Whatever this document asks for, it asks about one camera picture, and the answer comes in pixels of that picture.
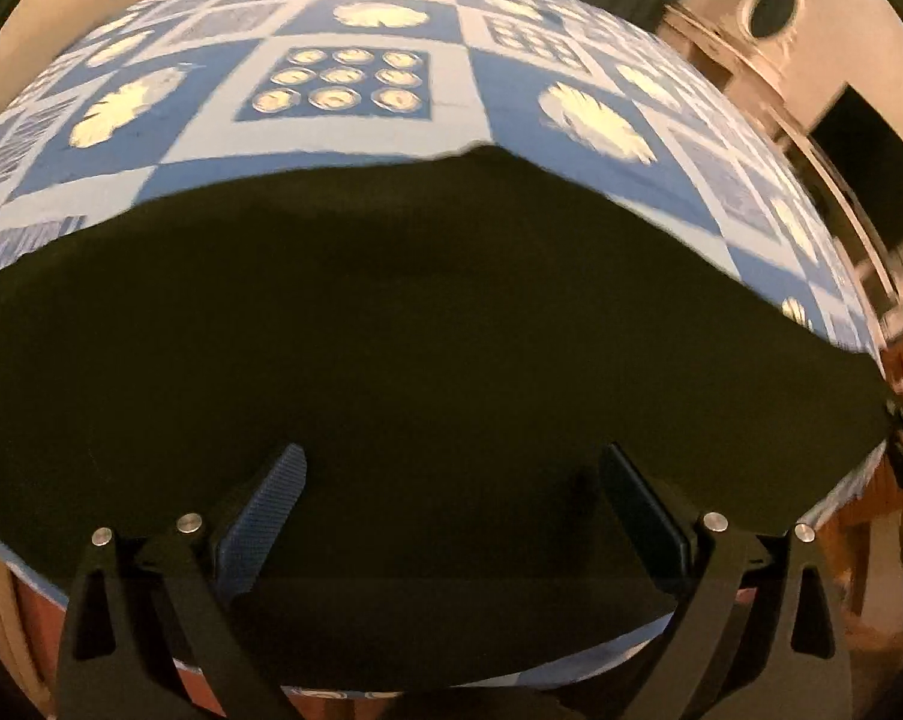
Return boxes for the blue patterned bedsheet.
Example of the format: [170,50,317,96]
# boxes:
[0,0,886,700]

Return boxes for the black television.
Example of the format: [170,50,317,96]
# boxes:
[806,82,903,256]

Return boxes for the black pants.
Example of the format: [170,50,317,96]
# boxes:
[0,144,891,691]

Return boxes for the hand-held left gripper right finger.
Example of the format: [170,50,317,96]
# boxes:
[599,442,854,720]

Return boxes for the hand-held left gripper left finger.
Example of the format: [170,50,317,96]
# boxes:
[52,442,310,720]

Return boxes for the oval mirror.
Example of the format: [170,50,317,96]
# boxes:
[740,0,803,42]

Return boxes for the white dressing table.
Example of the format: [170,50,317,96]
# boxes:
[657,0,816,117]

